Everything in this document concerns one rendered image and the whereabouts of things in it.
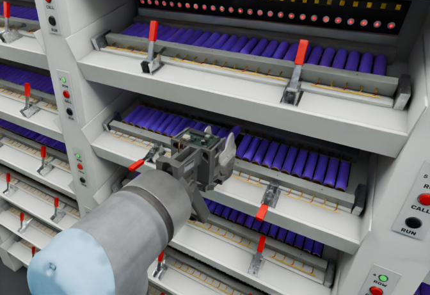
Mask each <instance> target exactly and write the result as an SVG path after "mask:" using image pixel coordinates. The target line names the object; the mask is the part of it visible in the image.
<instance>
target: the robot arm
mask: <svg viewBox="0 0 430 295"><path fill-rule="evenodd" d="M183 133H184V134H183ZM180 135H181V136H180ZM225 142H226V137H224V138H220V137H219V136H215V135H213V134H212V130H211V127H210V126H207V127H206V128H205V132H203V131H199V130H196V129H190V127H187V128H185V129H184V130H183V131H181V132H180V133H178V134H177V135H175V136H174V137H172V138H171V157H170V158H169V157H165V156H163V155H161V156H160V157H158V158H157V159H156V160H155V165H156V169H151V170H147V171H144V172H143V173H141V174H140V175H138V176H137V177H136V178H135V179H133V180H132V181H130V182H129V183H128V184H126V185H125V186H124V187H123V188H122V189H120V190H119V191H117V192H116V193H115V194H113V195H112V196H111V197H109V198H108V199H107V200H106V201H104V202H103V203H101V204H100V205H99V206H98V207H96V208H95V209H94V210H92V211H91V212H89V213H88V214H87V215H86V216H84V217H83V218H81V219H80V220H79V221H78V222H76V223H75V224H74V225H72V226H71V227H70V228H68V229H66V230H63V231H61V232H60V233H58V234H57V235H56V236H55V237H54V238H53V239H52V240H51V241H50V243H49V244H48V245H47V246H45V247H44V248H43V249H42V250H40V251H39V252H38V253H37V254H36V255H35V256H34V257H33V258H32V260H31V262H30V263H29V266H28V271H27V279H28V286H29V289H30V292H31V295H150V294H149V286H148V273H147V270H148V268H149V267H150V266H151V264H152V263H153V262H154V260H155V259H156V258H157V257H158V256H159V255H160V253H161V252H162V251H163V250H164V249H165V248H166V246H167V245H168V243H169V242H170V241H171V240H172V239H173V238H174V237H175V236H176V235H177V233H178V232H179V230H180V229H181V228H182V227H183V226H184V225H185V223H186V222H187V221H188V220H191V221H199V222H200V223H206V221H207V218H208V217H209V214H210V211H209V209H208V207H207V205H206V203H205V201H204V199H203V197H202V195H201V193H200V192H199V191H203V192H206V191H209V190H214V187H216V186H217V185H218V184H220V185H222V184H223V183H224V181H226V180H227V179H229V178H230V177H231V175H232V173H233V169H234V161H235V153H236V144H235V141H234V133H232V132H231V133H230V134H229V136H228V139H227V142H226V144H225ZM220 149H221V150H220Z"/></svg>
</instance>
